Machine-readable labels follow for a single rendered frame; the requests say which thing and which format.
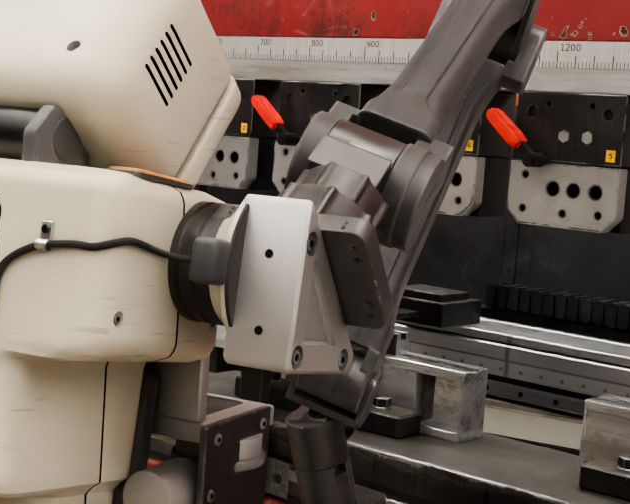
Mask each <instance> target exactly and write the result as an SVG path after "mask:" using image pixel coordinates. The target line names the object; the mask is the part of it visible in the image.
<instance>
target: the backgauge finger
mask: <svg viewBox="0 0 630 504"><path fill-rule="evenodd" d="M468 297H469V293H468V292H465V291H459V290H453V289H447V288H441V287H435V286H429V285H423V284H416V285H406V287H405V290H404V292H403V295H402V298H401V301H400V305H399V308H398V312H397V317H396V320H401V321H406V322H412V323H417V324H422V325H427V326H433V327H438V328H445V327H453V326H460V325H468V324H476V323H479V322H480V312H481V300H478V299H473V298H468Z"/></svg>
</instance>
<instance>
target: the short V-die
mask: <svg viewBox="0 0 630 504"><path fill-rule="evenodd" d="M409 339H410V333H409V332H404V331H399V330H394V336H393V338H392V340H391V342H390V345H389V347H388V349H387V352H386V354H390V355H395V356H397V355H403V354H408V351H409Z"/></svg>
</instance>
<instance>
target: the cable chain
mask: <svg viewBox="0 0 630 504"><path fill-rule="evenodd" d="M485 304H486V305H487V306H488V307H498V308H500V309H509V310H511V311H521V312H523V313H533V314H534V315H544V316H546V317H556V318H558V319H569V320H570V321H575V322H576V321H581V322H582V323H587V324H590V323H593V324H594V325H598V326H603V325H606V326H607V327H610V328H617V327H619V328H620V329H621V330H630V301H622V302H620V301H619V300H617V299H610V300H607V299H606V298H604V297H598V298H595V297H594V296H592V295H586V296H582V295H581V294H579V293H575V294H570V293H569V292H566V291H565V292H558V291H557V290H546V289H545V288H535V287H533V286H525V287H524V286H523V285H521V284H515V285H512V284H511V283H508V282H507V283H504V284H503V286H496V285H494V284H488V285H487V287H486V297H485Z"/></svg>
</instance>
